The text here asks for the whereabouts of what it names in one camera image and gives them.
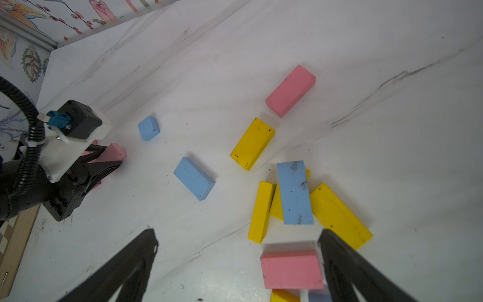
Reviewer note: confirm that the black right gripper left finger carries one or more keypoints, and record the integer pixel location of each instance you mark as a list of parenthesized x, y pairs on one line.
[(126, 274)]

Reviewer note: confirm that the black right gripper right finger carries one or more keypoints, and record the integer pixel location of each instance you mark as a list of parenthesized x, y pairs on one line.
[(347, 272)]

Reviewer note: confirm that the light pink block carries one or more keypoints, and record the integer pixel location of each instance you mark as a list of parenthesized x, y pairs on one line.
[(109, 153)]

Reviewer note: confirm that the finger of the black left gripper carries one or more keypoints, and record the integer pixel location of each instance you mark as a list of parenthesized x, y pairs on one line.
[(91, 171)]

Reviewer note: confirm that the blue block on yellow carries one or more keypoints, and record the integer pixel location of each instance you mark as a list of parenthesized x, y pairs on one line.
[(294, 193)]

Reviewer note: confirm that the yellow upright block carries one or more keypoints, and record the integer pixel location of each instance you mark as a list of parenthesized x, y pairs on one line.
[(260, 216)]

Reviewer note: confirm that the light blue long block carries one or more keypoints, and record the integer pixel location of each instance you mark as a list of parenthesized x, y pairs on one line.
[(194, 178)]

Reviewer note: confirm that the small blue cube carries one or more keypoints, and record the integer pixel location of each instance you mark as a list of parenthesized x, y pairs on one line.
[(148, 128)]

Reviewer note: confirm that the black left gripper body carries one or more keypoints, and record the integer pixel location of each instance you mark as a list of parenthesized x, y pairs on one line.
[(70, 191)]

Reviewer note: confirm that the wooden chessboard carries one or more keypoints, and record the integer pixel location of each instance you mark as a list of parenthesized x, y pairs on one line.
[(15, 233)]

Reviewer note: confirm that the small yellow cube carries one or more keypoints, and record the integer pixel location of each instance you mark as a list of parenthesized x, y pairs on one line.
[(279, 295)]

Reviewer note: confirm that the aluminium frame post left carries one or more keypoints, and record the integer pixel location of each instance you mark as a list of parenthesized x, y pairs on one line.
[(24, 31)]

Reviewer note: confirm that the yellow rectangular block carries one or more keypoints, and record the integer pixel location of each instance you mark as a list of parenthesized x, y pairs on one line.
[(252, 144)]

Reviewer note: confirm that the pink lower block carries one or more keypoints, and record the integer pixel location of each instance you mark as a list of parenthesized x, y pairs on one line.
[(291, 270)]

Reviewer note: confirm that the pink rectangular block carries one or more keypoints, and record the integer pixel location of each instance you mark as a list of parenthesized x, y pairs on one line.
[(290, 91)]

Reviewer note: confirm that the yellow angled block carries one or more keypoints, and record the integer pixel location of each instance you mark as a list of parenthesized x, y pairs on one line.
[(335, 216)]

